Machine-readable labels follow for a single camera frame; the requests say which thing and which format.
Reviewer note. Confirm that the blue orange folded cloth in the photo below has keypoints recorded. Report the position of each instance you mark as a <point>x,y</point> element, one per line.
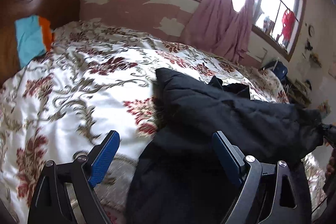
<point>34,38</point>

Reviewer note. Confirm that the red garment outside window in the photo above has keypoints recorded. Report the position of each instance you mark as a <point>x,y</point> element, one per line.
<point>288,21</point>

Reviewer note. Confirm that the dark navy padded jacket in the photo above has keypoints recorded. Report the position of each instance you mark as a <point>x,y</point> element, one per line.
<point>179,178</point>

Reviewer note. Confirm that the person's right hand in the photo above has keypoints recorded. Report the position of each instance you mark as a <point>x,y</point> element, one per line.
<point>330,168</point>

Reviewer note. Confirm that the cluttered wooden side table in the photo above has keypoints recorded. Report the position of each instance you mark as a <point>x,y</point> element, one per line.
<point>297,92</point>

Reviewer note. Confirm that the round wall clock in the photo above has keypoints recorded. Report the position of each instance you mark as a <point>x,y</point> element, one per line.
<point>311,31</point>

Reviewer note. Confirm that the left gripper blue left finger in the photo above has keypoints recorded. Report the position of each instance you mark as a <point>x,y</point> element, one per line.
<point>101,156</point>

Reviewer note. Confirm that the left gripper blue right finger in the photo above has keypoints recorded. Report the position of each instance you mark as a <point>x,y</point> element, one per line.
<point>230,159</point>

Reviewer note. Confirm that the floral white red bedspread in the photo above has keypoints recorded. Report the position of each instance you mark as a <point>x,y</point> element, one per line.
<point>96,79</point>

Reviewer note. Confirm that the blue backpack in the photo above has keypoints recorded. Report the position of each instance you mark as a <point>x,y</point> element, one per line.
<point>278,68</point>

